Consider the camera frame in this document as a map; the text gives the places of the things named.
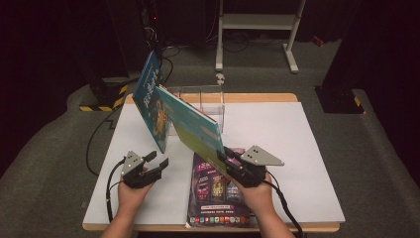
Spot left hand-held gripper cable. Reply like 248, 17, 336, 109
105, 157, 128, 223

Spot person's left hand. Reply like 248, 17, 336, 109
117, 178, 155, 220

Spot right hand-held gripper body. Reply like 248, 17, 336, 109
227, 145, 285, 188

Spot right hand-held gripper cable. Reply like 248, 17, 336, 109
263, 170, 307, 238

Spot hand-held gripper cable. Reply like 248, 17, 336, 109
105, 157, 128, 223
263, 170, 307, 238

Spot purple magazine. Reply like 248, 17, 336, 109
186, 147, 252, 229

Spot dark equipment cabinet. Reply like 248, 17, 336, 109
106, 0, 166, 74

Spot black base with yellow stripes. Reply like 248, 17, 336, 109
314, 85, 367, 115
78, 77, 129, 113

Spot light blue picture book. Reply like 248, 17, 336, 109
155, 84, 229, 178

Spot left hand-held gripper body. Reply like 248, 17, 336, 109
120, 150, 157, 189

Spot clear acrylic book rack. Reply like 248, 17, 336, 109
161, 84, 226, 137

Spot white metal stand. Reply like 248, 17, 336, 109
215, 0, 307, 74

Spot dark blue picture book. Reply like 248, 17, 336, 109
132, 50, 173, 154

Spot person's right hand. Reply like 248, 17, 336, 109
232, 173, 275, 216

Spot white table mat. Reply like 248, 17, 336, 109
82, 101, 347, 226

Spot black floor cable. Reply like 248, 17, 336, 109
85, 108, 117, 177
127, 46, 182, 94

